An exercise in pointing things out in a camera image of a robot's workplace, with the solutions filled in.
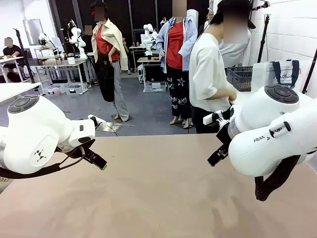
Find person's right forearm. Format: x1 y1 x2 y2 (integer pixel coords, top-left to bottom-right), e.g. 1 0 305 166
213 87 231 100

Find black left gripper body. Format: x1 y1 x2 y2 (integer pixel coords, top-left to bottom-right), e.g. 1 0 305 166
55 138 96 159

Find seated person in black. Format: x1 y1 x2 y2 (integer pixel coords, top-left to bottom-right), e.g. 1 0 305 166
1 37 26 81

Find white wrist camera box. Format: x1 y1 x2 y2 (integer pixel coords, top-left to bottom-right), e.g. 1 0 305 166
203 110 224 125
87 114 106 127

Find white side table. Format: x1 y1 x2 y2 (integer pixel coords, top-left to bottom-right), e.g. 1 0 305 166
0 82 42 104

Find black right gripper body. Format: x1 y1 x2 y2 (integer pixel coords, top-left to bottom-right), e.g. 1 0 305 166
215 105 235 149

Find clear plastic floor bin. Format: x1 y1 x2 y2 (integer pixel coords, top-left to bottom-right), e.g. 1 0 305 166
65 83 88 95
143 81 167 94
43 83 66 96

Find mannequin with cream jacket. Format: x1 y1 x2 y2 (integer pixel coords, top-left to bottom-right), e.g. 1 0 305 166
90 0 130 122

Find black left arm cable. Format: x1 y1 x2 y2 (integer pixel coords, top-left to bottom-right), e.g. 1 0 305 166
0 146 86 179

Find mannequin with blue shirt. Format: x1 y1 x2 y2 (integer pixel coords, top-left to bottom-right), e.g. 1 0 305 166
155 0 199 129

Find grey background work table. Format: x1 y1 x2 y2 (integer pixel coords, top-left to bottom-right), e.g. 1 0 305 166
34 58 93 86

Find black right arm cable sleeve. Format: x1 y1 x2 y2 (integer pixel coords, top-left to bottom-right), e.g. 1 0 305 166
254 154 302 202

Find translucent shopping bag blue handles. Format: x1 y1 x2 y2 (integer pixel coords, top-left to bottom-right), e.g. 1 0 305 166
251 59 302 94

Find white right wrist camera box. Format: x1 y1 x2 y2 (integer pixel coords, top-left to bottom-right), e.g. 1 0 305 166
203 110 224 125

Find black tripod stand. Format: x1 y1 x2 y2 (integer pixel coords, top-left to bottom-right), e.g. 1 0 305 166
12 28 36 84

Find black light stand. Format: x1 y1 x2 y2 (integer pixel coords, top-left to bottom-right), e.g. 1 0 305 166
257 14 271 63

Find person in white shirt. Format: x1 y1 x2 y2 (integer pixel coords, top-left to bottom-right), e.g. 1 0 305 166
189 0 256 134

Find metal floor plate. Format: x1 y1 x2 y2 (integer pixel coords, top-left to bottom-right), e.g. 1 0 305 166
95 120 136 132

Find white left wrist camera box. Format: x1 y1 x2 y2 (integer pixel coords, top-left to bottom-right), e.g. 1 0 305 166
87 114 106 127

